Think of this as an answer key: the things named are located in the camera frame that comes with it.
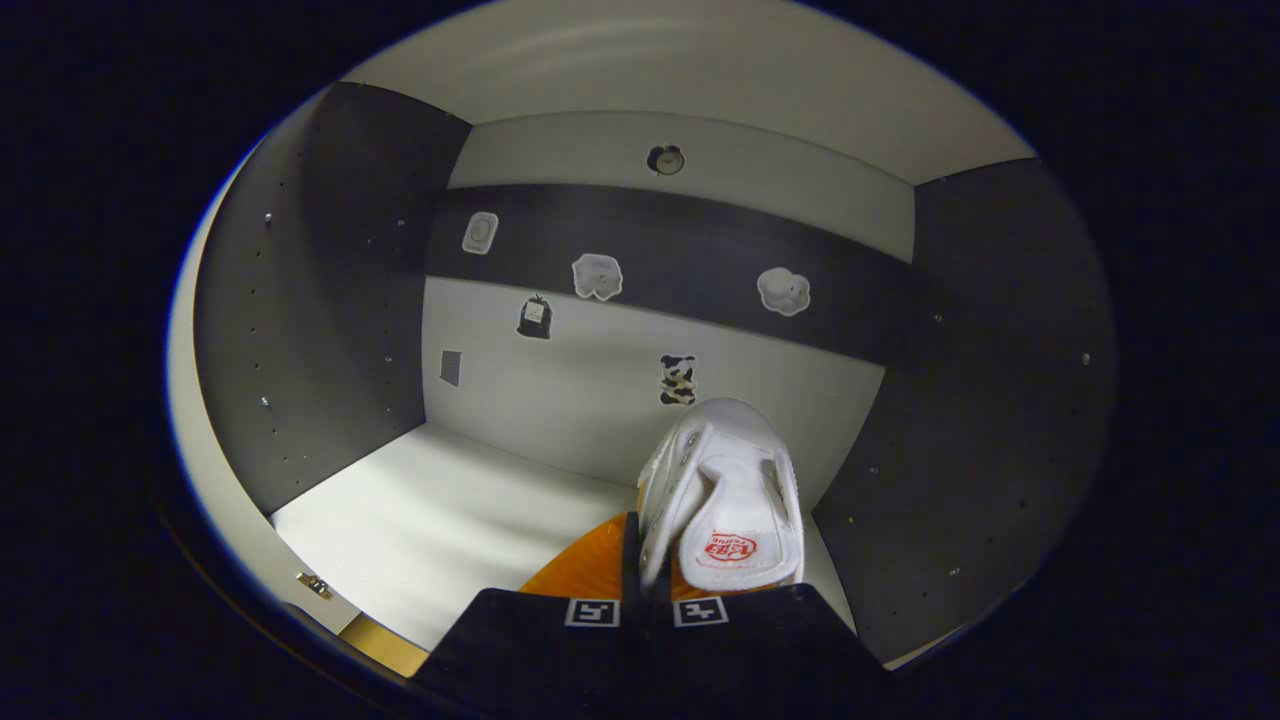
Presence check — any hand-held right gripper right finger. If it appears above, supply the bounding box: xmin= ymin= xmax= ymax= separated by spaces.
xmin=643 ymin=575 xmax=893 ymax=698

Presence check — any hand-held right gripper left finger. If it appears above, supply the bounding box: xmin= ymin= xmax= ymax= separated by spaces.
xmin=412 ymin=513 xmax=644 ymax=693

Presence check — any white shoe cabinet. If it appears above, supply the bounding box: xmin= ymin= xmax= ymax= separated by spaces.
xmin=190 ymin=0 xmax=1117 ymax=681

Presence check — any white canvas shoe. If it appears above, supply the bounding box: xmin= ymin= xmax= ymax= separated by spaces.
xmin=637 ymin=398 xmax=807 ymax=593

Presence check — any white shoe cabinet door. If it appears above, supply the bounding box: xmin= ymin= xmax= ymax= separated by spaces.
xmin=165 ymin=150 xmax=361 ymax=631

